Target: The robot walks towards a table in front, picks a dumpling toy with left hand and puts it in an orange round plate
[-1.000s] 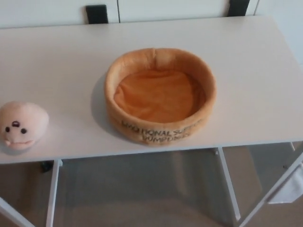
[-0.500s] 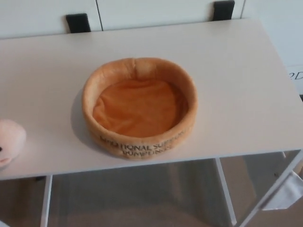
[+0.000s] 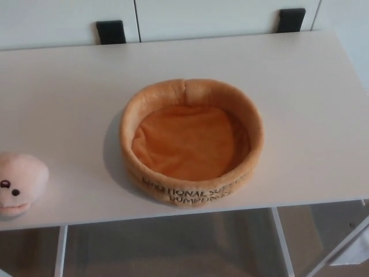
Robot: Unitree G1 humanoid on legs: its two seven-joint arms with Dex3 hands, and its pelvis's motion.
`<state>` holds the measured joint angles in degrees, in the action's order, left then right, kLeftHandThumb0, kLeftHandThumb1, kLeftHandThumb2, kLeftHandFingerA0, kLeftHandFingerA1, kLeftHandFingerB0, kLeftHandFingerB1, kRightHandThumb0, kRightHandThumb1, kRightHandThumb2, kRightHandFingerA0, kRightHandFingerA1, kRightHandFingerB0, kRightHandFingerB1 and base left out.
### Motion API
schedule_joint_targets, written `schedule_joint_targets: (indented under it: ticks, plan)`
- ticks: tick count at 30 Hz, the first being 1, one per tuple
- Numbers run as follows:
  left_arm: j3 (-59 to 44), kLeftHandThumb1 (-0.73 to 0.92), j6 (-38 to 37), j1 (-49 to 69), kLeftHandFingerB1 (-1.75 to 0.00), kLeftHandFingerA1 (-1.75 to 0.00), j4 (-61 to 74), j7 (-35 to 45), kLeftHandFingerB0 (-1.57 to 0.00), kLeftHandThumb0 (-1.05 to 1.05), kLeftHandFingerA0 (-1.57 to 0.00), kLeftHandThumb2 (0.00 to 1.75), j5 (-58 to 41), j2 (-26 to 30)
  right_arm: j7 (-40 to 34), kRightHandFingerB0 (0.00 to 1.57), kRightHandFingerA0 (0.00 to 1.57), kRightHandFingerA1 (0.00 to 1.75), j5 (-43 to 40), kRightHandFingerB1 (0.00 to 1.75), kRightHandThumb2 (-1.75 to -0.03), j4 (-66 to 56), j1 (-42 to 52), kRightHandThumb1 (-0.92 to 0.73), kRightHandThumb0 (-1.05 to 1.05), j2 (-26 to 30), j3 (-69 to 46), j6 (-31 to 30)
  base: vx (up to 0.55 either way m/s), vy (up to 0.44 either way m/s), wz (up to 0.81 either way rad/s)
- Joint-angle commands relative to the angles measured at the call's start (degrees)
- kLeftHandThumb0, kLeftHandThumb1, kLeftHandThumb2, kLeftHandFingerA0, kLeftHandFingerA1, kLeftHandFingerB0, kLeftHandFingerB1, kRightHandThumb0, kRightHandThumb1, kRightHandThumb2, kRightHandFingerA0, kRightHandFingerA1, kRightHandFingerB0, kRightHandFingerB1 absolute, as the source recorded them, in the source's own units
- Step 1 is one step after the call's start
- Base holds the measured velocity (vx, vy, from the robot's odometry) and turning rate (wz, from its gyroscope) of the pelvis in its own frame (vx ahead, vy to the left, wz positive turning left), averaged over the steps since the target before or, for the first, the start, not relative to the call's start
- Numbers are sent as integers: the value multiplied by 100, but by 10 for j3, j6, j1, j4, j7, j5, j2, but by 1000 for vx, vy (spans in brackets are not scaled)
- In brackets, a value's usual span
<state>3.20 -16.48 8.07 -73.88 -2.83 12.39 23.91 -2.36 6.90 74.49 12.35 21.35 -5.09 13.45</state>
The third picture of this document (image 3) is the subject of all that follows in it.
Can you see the orange round plush basket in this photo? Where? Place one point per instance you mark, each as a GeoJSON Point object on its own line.
{"type": "Point", "coordinates": [187, 144]}

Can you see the white slanted frame bar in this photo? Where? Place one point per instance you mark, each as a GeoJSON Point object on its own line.
{"type": "Point", "coordinates": [340, 245]}

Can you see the beige plush dumpling toy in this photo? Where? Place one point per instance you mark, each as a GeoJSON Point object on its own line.
{"type": "Point", "coordinates": [27, 176]}

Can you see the white metal table leg frame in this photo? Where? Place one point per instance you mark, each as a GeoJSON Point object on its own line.
{"type": "Point", "coordinates": [284, 248]}
{"type": "Point", "coordinates": [60, 254]}

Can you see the white cabinet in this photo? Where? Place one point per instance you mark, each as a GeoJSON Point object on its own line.
{"type": "Point", "coordinates": [201, 17]}

